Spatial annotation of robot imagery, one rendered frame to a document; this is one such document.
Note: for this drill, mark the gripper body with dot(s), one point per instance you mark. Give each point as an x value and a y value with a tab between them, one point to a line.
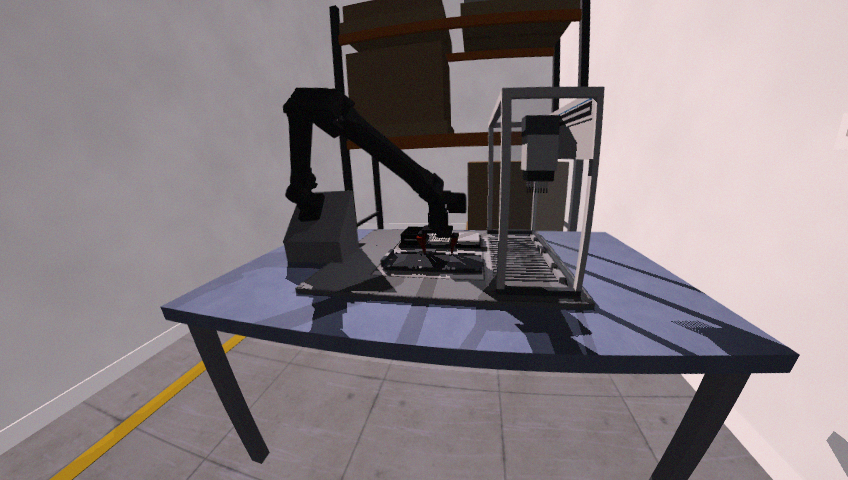
437	225

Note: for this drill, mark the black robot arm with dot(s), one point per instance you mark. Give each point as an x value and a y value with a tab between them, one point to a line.
323	106

